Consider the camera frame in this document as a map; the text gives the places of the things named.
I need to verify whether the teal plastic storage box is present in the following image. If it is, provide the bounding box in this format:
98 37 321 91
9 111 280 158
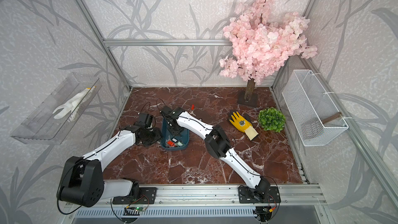
160 120 189 151

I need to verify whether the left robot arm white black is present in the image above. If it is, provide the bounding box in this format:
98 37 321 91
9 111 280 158
57 113 162 207

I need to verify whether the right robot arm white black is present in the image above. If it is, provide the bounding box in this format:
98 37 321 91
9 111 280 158
160 106 281 203

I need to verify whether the yellow black work glove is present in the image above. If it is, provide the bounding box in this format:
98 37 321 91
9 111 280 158
229 111 259 141

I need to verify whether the white glove on shelf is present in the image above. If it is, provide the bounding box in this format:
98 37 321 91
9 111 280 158
53 86 96 122

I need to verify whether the green artificial plant ball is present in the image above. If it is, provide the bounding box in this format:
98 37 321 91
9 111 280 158
258 107 286 133

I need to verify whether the pink blossom artificial tree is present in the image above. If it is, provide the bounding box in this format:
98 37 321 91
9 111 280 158
219 0 318 106

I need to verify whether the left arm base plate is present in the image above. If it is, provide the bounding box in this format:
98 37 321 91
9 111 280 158
112 187 157 205

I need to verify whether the left circuit board with wires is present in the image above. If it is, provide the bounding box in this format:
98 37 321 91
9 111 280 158
122 206 147 218

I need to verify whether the clear acrylic wall shelf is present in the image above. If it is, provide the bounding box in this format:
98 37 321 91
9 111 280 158
10 73 102 145

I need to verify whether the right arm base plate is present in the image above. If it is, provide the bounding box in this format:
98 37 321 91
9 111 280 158
238 185 281 204

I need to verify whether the white wire mesh basket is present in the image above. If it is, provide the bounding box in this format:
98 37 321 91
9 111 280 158
282 69 349 147

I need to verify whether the aluminium front rail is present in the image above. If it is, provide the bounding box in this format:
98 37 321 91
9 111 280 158
65 185 327 207

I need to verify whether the brush with wooden handle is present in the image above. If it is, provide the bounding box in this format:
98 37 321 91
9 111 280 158
301 111 343 138

